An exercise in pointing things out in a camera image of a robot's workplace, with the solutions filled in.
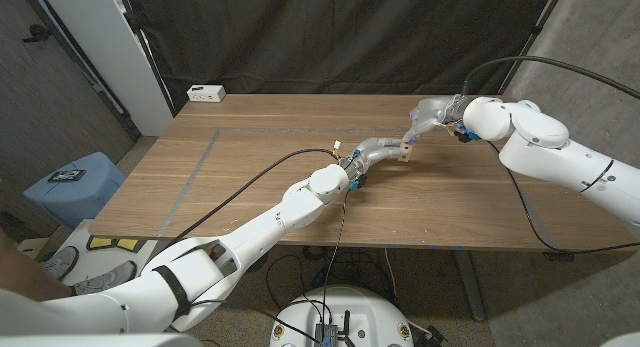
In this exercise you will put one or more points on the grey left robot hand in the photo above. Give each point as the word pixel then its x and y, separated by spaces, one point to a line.
pixel 372 151

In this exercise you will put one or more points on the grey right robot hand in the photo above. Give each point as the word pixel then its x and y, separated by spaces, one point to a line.
pixel 432 114

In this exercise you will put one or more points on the wooden block with holes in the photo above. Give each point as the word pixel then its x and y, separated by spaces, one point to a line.
pixel 405 152

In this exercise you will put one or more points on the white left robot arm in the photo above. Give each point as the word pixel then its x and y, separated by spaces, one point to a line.
pixel 235 257

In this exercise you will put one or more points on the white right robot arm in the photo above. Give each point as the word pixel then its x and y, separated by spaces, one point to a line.
pixel 550 147

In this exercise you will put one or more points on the black curtain backdrop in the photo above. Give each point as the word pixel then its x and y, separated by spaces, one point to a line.
pixel 325 37

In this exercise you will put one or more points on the wooden table panel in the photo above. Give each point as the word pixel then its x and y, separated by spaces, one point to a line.
pixel 250 130

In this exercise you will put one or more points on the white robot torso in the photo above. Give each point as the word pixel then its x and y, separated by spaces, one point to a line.
pixel 345 312

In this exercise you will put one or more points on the grey table leg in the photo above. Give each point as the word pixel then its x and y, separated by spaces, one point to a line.
pixel 470 287

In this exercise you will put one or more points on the white power strip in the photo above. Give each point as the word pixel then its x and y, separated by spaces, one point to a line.
pixel 206 93

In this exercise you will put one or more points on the white floor platform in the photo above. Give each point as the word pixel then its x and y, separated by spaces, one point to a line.
pixel 105 254

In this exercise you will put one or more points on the yellow and black floor pad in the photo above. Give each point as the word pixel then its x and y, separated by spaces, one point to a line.
pixel 100 243

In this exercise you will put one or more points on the white pillar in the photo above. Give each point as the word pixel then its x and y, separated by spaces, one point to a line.
pixel 100 47

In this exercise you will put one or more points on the grey sneaker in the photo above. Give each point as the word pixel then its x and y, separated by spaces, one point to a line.
pixel 61 263
pixel 107 281

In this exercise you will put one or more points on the blue stool with phone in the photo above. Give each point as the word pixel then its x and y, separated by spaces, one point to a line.
pixel 75 197

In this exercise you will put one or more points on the black phone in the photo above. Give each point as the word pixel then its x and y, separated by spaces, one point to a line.
pixel 66 175

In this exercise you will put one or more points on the person's bare leg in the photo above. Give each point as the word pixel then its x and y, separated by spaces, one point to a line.
pixel 25 279

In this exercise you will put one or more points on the black backdrop frame pole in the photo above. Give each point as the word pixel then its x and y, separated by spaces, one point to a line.
pixel 532 27
pixel 151 62

